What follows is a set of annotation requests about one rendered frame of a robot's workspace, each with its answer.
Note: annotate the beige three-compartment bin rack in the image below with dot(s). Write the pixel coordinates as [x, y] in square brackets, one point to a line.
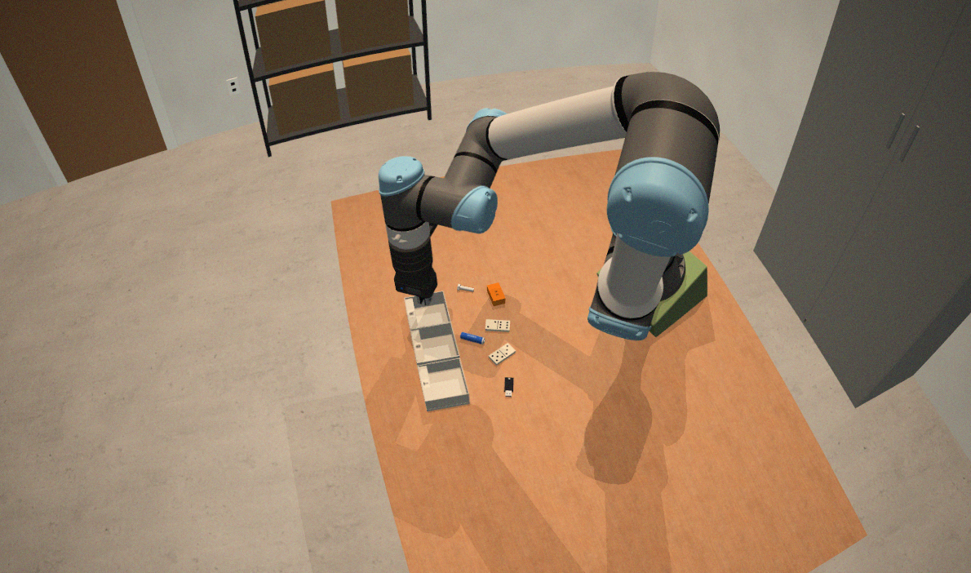
[433, 338]

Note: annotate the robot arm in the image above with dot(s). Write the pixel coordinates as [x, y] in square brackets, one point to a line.
[657, 201]

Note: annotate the orange battery block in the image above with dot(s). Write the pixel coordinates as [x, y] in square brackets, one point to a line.
[496, 294]

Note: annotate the blue aa battery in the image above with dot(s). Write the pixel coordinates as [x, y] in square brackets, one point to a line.
[472, 338]

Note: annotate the beige domino tile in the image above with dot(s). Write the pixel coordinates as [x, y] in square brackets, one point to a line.
[501, 354]
[497, 325]

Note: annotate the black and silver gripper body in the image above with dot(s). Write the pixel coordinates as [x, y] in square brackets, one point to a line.
[412, 260]

